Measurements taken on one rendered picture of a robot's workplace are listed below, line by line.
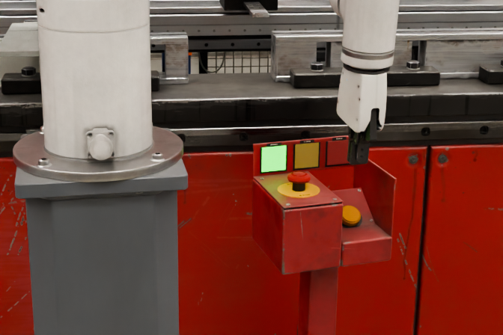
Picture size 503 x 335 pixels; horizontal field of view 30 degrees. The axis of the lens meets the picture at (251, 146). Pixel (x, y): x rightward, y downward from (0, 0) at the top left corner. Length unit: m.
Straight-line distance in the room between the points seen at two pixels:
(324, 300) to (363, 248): 0.14
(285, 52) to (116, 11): 0.96
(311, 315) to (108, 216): 0.73
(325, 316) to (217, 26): 0.77
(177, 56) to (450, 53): 0.56
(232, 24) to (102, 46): 1.18
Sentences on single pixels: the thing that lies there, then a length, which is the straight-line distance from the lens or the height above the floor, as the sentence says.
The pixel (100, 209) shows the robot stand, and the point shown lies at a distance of 1.01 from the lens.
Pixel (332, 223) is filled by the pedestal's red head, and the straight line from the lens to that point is 1.56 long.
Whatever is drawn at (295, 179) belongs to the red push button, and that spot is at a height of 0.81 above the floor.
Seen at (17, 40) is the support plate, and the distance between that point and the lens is 1.72.
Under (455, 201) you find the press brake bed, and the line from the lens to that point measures 1.96.
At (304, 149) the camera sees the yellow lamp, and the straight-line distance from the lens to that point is 1.66.
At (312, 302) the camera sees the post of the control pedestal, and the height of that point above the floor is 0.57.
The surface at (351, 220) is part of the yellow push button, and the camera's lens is 1.64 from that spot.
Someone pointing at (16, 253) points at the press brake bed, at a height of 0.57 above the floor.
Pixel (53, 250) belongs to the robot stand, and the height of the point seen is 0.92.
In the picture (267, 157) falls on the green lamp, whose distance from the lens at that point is 1.64.
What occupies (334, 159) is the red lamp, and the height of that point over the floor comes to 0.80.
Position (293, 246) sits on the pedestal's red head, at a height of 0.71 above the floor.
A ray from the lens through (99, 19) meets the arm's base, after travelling 0.98.
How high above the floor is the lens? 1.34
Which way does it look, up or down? 18 degrees down
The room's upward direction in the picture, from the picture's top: 1 degrees clockwise
